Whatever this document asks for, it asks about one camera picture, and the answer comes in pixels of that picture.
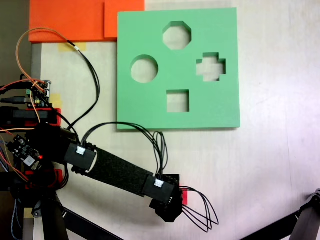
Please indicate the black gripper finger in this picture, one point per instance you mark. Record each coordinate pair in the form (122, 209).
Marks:
(172, 180)
(171, 217)

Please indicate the red cross columnar block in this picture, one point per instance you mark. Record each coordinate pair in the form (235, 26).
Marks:
(185, 197)

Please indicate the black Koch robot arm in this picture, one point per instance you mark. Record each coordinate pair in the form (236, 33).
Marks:
(117, 170)

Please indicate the green shape hole board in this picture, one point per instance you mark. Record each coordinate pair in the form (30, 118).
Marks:
(150, 112)

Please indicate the thin black tripod brace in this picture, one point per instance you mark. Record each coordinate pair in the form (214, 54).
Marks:
(87, 227)
(270, 228)

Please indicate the thick black tripod leg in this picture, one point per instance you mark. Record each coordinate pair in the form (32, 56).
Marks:
(307, 220)
(53, 225)

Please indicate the small yellow tape piece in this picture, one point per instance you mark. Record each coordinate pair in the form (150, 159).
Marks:
(57, 100)

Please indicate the black power converter board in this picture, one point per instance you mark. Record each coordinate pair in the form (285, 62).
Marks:
(22, 150)

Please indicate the circuit board with green terminal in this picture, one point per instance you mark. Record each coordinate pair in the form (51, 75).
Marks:
(40, 96)

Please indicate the small orange foam slab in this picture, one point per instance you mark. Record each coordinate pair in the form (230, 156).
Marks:
(111, 20)

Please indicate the wide yellow tape strip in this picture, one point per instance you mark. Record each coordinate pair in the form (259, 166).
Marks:
(63, 47)

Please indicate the large orange foam slab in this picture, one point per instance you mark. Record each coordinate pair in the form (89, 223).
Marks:
(62, 20)

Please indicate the red printed base bracket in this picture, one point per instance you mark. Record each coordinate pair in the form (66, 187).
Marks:
(58, 116)
(58, 173)

